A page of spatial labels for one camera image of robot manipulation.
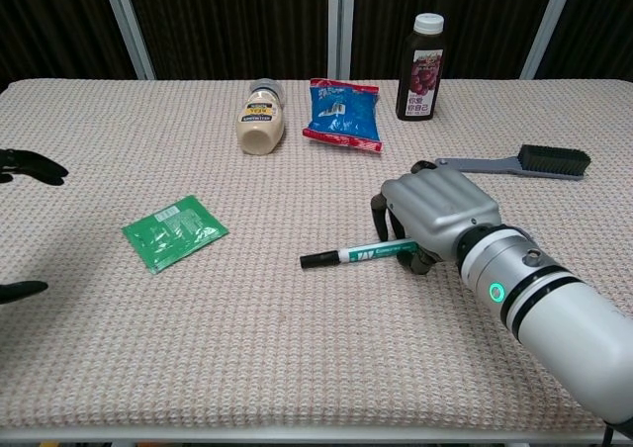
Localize beige woven tablecloth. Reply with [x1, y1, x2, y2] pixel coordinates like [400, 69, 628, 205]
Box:
[0, 78, 633, 431]

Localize green white marker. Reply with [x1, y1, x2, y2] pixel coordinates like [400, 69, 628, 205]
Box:
[337, 237, 420, 265]

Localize mayonnaise squeeze bottle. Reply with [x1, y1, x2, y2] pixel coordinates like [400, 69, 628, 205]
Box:
[235, 78, 287, 157]

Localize grey brush black bristles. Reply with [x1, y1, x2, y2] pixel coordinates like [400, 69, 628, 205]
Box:
[434, 143, 592, 181]

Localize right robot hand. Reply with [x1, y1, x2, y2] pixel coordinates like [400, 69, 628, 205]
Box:
[370, 160, 503, 276]

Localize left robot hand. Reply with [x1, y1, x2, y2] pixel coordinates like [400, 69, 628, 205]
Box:
[0, 148, 69, 306]

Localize blue snack bag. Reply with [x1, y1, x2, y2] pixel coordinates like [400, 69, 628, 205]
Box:
[302, 78, 385, 155]

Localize black marker cap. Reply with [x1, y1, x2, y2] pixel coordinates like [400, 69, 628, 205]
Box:
[299, 249, 342, 270]

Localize dark brown syrup bottle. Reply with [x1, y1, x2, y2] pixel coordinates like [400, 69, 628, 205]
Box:
[395, 13, 446, 122]

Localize white partition frame post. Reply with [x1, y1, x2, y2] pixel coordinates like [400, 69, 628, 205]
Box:
[326, 0, 356, 81]
[98, 0, 156, 81]
[518, 0, 579, 80]

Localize green foil packet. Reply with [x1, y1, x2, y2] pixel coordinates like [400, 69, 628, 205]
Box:
[121, 194, 230, 275]

